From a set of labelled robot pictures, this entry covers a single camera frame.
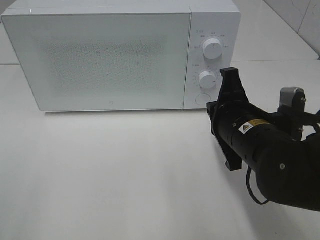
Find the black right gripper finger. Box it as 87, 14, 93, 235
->
217, 67, 249, 107
217, 136, 243, 172

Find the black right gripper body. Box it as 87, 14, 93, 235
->
211, 99, 250, 140

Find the white timer knob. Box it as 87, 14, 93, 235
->
199, 70, 217, 89

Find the round white door button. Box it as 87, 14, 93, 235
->
195, 93, 211, 108

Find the white microwave door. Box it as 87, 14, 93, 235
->
2, 13, 191, 112

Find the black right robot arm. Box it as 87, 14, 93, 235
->
206, 67, 320, 211

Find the upper white power knob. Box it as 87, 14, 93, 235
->
202, 37, 223, 60

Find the white microwave oven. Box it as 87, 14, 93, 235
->
0, 0, 241, 112

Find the black camera cable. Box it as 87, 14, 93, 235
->
246, 167, 271, 205

